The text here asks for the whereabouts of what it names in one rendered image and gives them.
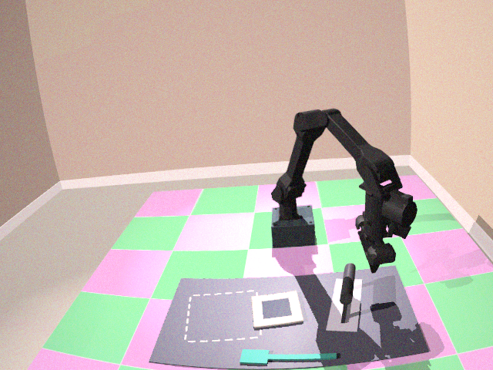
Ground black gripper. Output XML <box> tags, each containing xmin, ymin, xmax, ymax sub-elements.
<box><xmin>355</xmin><ymin>211</ymin><xmax>396</xmax><ymax>274</ymax></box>

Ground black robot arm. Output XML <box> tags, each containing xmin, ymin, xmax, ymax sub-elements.
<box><xmin>271</xmin><ymin>108</ymin><xmax>418</xmax><ymax>239</ymax></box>

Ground white square tile with dark blue centre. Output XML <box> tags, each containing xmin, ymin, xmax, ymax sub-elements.
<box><xmin>252</xmin><ymin>291</ymin><xmax>303</xmax><ymax>328</ymax></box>

